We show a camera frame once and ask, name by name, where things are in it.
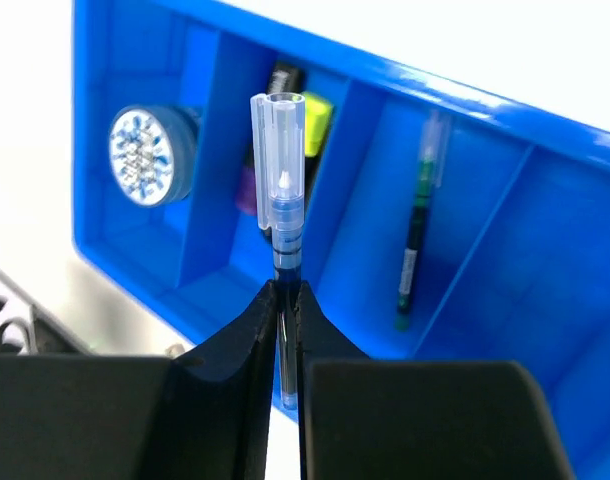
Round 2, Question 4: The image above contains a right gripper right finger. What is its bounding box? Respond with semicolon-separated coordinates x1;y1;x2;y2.
296;284;574;479

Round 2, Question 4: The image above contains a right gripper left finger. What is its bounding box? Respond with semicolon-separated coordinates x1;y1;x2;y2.
0;282;277;479

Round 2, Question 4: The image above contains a blue round tape container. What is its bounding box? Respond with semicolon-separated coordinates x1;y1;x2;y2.
108;105;202;208

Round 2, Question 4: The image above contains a blue pen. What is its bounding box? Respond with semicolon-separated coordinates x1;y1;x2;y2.
250;92;305;410

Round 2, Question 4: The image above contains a green pen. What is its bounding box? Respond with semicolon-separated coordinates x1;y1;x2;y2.
394;110;451;331

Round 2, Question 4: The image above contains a yellow cap black highlighter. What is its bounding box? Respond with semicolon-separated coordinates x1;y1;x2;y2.
303;91;334;201

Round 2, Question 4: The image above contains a purple cap highlighter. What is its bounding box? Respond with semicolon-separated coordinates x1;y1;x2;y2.
235;61;303;215

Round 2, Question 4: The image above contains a blue divided plastic bin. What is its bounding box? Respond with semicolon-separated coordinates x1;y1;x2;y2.
73;1;610;479

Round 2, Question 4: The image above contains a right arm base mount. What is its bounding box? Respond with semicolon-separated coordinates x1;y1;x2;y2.
0;295;91;355

